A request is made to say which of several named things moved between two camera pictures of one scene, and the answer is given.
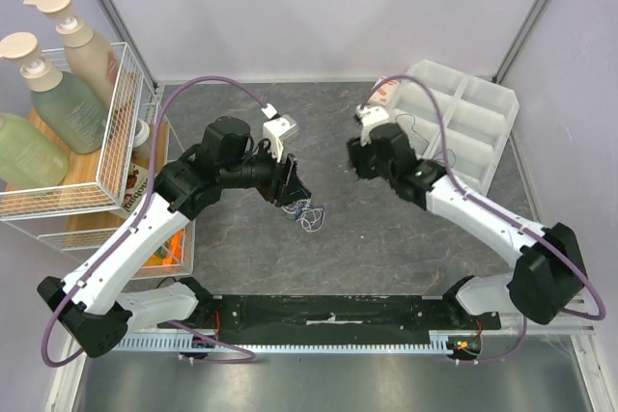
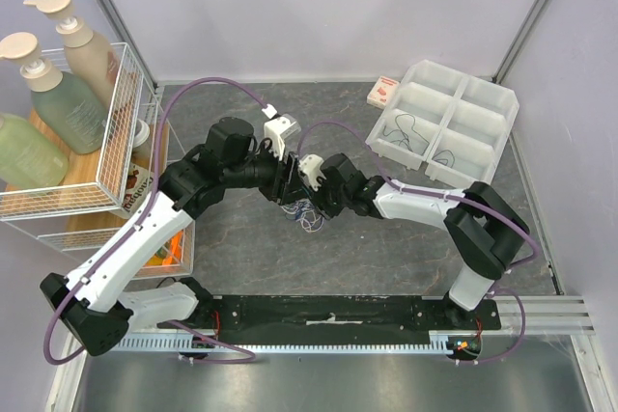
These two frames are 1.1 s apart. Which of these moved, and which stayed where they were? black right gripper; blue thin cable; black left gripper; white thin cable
Moved: black right gripper
Stayed: blue thin cable; black left gripper; white thin cable
